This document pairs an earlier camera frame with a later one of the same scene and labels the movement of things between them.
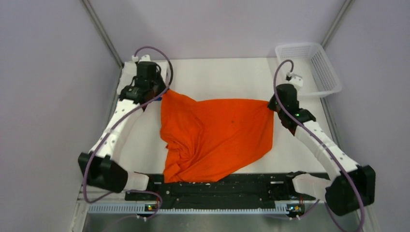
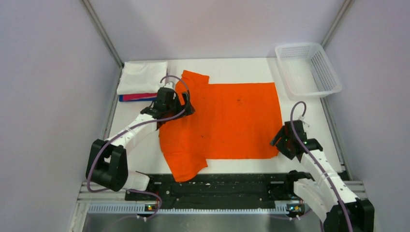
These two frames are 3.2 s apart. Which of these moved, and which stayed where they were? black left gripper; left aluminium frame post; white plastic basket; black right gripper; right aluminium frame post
Moved: black right gripper; black left gripper
Stayed: right aluminium frame post; left aluminium frame post; white plastic basket
